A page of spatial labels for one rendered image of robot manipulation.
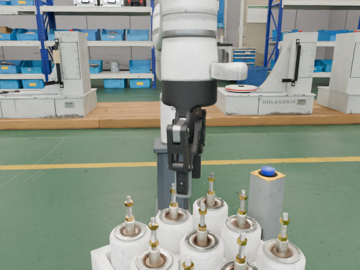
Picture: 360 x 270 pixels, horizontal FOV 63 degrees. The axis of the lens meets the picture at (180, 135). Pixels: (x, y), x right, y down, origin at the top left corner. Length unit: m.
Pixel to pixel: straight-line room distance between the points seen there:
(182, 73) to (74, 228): 0.97
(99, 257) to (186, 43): 0.57
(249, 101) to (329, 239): 1.71
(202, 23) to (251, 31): 6.62
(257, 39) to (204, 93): 6.66
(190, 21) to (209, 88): 0.08
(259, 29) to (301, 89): 4.22
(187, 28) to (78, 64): 2.37
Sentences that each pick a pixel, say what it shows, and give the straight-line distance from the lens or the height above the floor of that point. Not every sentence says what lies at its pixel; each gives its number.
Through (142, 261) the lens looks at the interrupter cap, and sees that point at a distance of 0.63.
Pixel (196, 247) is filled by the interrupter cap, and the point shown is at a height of 0.25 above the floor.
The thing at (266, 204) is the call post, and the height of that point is 0.24.
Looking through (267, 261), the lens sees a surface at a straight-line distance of 0.66.
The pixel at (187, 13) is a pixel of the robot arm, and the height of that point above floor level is 0.70.
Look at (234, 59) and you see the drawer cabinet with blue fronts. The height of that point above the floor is 0.47.
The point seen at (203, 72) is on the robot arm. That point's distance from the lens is 0.37.
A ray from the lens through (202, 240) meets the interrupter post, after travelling 0.67.
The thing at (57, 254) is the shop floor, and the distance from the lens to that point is 1.13.
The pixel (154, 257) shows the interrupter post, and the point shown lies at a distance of 0.62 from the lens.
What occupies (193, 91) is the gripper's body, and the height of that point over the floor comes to 0.61.
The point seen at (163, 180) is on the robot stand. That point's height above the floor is 0.17.
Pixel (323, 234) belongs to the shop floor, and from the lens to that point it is 1.26.
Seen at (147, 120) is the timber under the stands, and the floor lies 0.06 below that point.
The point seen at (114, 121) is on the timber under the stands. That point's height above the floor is 0.06.
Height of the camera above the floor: 0.66
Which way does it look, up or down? 16 degrees down
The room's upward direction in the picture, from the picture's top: straight up
